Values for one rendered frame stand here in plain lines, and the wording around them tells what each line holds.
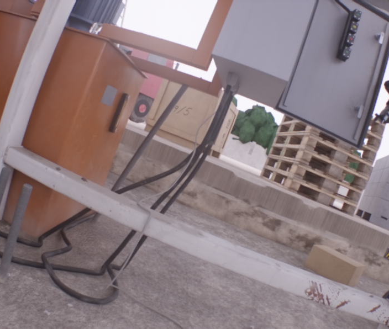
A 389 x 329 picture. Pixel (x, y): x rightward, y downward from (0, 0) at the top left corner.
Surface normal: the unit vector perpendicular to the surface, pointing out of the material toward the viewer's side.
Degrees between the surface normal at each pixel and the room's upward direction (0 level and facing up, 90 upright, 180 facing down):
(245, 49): 90
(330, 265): 90
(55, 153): 90
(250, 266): 90
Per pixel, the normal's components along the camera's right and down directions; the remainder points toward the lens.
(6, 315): 0.37, -0.93
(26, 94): 0.91, 0.39
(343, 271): -0.71, -0.25
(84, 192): -0.14, -0.01
